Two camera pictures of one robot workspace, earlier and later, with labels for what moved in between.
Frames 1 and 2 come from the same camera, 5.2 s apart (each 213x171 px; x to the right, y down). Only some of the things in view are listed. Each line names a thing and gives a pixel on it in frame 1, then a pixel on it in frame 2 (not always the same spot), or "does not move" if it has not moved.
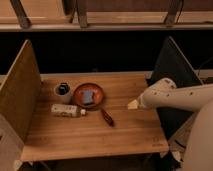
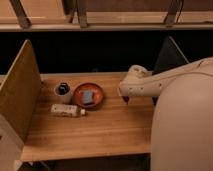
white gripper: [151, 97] to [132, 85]
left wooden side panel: [20, 95] does not move
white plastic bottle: [67, 110] does not move
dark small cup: [63, 90] does not move
